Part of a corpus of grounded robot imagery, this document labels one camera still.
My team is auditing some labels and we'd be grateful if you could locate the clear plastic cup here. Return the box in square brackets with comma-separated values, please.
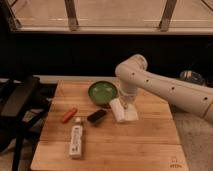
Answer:
[124, 103, 138, 121]

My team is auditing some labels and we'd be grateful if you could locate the black rectangular block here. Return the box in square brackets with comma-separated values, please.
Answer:
[87, 109, 107, 124]

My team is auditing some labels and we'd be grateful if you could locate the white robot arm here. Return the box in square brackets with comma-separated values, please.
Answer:
[115, 54, 213, 124]

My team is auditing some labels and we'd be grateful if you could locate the green ceramic bowl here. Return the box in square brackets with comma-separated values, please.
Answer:
[88, 81, 118, 106]

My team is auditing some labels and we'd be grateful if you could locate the orange carrot toy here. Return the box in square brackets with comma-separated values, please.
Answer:
[61, 108, 78, 123]

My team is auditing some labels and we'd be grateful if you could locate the metal pot with lid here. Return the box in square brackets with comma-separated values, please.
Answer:
[180, 70, 205, 85]

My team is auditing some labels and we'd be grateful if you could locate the white bottle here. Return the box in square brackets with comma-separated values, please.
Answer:
[69, 117, 83, 159]

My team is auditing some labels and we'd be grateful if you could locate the black chair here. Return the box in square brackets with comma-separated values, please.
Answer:
[0, 76, 51, 171]

